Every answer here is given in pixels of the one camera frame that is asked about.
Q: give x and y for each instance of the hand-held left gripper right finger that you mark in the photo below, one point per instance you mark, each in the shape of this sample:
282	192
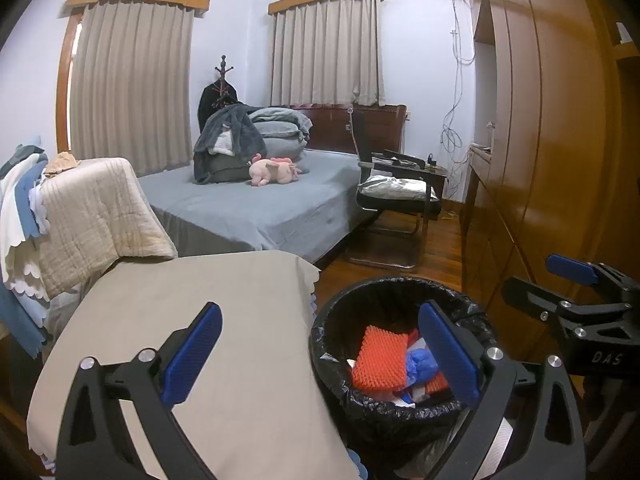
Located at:
447	355

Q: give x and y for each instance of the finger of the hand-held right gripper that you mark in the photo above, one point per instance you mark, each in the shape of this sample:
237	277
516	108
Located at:
532	297
572	266

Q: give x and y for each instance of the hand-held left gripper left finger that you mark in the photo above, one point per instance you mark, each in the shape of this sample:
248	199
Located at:
192	355

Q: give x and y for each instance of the red mesh bag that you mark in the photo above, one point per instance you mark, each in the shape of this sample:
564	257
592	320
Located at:
437	382

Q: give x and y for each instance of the blue plastic glove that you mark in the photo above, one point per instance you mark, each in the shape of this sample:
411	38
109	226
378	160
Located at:
420	365

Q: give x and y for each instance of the white and blue box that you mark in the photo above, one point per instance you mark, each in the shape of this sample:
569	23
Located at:
405	399

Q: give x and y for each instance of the black bag-lined trash bin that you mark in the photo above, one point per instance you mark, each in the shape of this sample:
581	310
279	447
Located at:
380	300

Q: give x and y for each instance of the beige tablecloth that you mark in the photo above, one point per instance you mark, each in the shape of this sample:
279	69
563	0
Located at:
240	310

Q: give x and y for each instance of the wooden side desk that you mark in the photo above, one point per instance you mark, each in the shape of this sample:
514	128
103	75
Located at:
477	160

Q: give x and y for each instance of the bed with grey-blue sheet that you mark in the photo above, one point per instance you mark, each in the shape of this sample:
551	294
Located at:
250	210

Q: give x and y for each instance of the wooden wardrobe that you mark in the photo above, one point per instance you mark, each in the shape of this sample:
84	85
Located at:
550	110

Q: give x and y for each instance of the black office chair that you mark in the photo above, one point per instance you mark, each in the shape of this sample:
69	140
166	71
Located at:
400	203

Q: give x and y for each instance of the beige quilted blanket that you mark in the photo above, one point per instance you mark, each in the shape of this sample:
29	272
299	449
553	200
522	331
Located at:
95	210

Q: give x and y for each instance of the silver seat cushion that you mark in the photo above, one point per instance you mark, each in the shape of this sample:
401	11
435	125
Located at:
395	187

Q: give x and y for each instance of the dark grey pillow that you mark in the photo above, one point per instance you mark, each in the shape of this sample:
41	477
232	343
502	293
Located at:
225	167

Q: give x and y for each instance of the pink pig plush toy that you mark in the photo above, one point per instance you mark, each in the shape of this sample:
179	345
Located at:
272	172

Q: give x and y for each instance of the white folded cloth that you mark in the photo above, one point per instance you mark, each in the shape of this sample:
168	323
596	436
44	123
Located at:
222	146

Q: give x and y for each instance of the white scalloped cloth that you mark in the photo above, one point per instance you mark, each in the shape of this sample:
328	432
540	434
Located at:
15	240

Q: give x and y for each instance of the tan hat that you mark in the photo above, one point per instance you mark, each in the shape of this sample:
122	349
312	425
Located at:
62	162

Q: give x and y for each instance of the dark grey fleece blanket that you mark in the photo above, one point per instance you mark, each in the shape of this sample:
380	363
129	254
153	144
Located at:
225	120

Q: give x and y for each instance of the folded grey duvet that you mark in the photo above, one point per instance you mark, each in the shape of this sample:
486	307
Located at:
280	125

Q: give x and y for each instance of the dark wooden headboard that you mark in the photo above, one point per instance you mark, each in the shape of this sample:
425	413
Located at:
330	130

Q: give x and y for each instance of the wide beige curtain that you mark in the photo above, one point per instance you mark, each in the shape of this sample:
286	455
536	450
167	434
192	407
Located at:
130	90

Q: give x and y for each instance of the wooden coat rack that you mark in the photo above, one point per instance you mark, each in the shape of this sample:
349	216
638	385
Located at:
223	67

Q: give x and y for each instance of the narrow beige curtain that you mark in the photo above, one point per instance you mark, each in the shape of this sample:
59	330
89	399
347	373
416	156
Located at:
325	50

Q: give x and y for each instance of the long wooden curtain pelmet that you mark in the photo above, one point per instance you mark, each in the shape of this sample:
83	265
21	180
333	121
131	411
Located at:
140	0

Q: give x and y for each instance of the wooden window frame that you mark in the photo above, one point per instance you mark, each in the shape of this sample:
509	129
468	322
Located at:
62	85

